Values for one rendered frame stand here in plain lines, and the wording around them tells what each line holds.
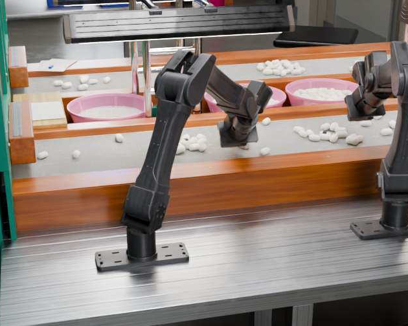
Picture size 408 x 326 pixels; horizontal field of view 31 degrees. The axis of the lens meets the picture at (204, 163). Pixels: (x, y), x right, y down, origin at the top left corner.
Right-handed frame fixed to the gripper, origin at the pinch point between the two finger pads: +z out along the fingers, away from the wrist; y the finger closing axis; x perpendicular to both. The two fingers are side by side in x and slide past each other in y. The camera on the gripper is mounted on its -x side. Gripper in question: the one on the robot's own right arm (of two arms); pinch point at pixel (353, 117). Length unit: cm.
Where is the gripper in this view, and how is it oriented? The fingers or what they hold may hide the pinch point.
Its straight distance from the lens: 208.3
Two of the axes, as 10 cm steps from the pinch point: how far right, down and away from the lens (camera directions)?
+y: -9.7, 0.9, -2.2
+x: 1.6, 9.5, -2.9
